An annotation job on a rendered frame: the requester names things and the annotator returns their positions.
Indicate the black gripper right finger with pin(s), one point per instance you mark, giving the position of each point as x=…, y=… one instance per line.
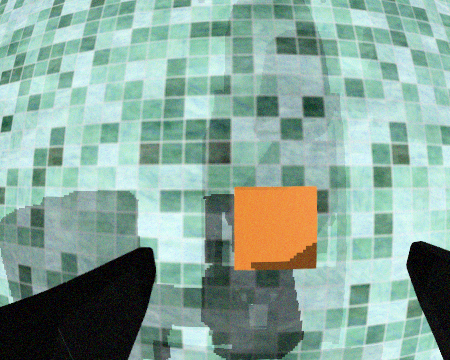
x=429, y=269

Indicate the orange block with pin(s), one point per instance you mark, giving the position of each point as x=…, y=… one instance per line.
x=275, y=228

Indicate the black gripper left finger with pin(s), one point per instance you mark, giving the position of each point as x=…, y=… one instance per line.
x=95, y=316

